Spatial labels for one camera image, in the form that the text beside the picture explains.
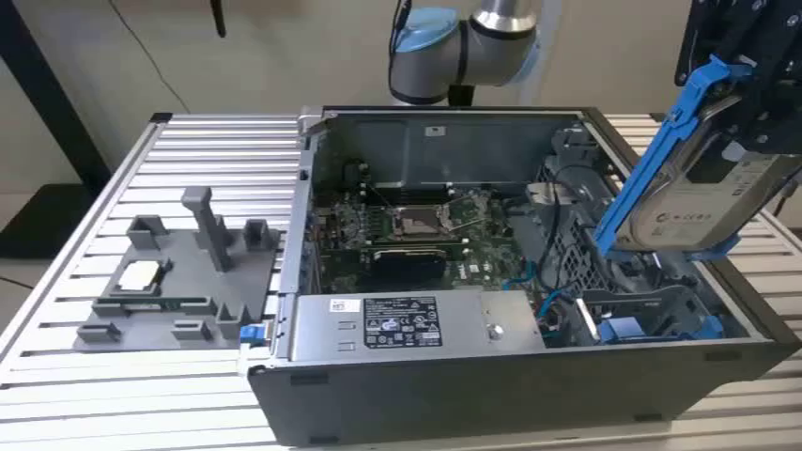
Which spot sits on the hard disk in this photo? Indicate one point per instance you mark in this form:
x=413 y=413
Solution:
x=627 y=327
x=689 y=221

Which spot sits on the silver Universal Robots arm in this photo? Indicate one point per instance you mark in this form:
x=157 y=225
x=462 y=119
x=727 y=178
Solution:
x=438 y=66

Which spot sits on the grey metal disk bay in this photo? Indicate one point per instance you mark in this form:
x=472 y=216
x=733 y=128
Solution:
x=577 y=263

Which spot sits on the black RAM slot bank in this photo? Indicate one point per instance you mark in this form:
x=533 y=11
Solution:
x=414 y=191

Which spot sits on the green motherboard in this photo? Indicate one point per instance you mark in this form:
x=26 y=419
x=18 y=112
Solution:
x=482 y=268

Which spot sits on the CPU socket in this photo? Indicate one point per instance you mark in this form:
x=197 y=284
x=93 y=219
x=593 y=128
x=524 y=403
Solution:
x=417 y=221

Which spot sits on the thin metal locking lever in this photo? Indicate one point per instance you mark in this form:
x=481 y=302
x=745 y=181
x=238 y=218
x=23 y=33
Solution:
x=382 y=196

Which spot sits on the black graphics card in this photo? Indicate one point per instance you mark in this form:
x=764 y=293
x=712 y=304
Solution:
x=408 y=268

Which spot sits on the silver power supply unit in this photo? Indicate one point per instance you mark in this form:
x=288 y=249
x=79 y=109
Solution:
x=452 y=307

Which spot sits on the black antenna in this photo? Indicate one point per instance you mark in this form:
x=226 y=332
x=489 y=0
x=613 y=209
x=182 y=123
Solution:
x=218 y=19

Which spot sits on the black open PC case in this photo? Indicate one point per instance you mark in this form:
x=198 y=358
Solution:
x=438 y=399

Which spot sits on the black table corner cap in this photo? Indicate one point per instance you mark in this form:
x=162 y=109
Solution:
x=163 y=117

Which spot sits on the blue case latch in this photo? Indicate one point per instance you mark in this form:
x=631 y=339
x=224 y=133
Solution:
x=252 y=332

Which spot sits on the grey parts rack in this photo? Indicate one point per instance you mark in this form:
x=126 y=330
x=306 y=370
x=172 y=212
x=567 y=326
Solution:
x=176 y=244

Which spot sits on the silver CPU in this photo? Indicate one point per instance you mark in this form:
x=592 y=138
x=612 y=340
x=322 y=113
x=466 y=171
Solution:
x=141 y=276

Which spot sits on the green RAM stick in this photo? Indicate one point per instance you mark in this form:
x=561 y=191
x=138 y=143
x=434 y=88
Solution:
x=150 y=306

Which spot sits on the black stand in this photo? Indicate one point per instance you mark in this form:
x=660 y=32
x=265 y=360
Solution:
x=38 y=70

